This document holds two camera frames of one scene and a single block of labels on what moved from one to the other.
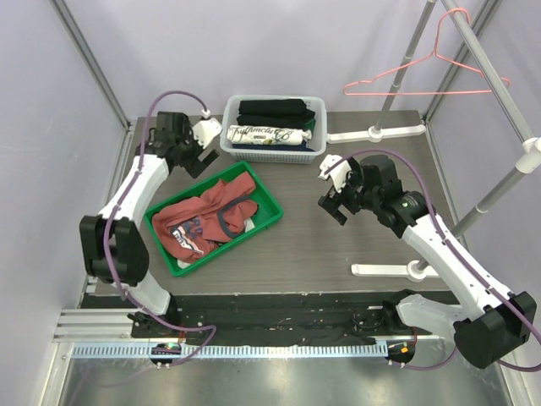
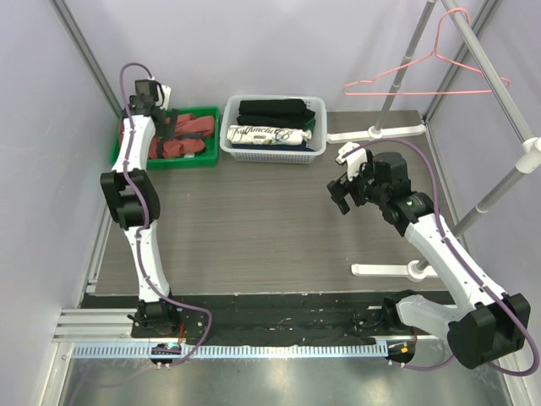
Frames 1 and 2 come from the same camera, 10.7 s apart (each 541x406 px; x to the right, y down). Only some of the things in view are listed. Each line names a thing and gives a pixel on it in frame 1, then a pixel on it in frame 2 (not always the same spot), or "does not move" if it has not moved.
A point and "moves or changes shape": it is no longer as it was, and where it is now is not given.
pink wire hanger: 435,52 does not move
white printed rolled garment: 266,135 does not move
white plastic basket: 229,109 does not move
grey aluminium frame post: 98,75 does not move
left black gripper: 190,165 to 166,131
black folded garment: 278,112 does not move
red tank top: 192,227 moves or changes shape
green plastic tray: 211,217 to 210,159
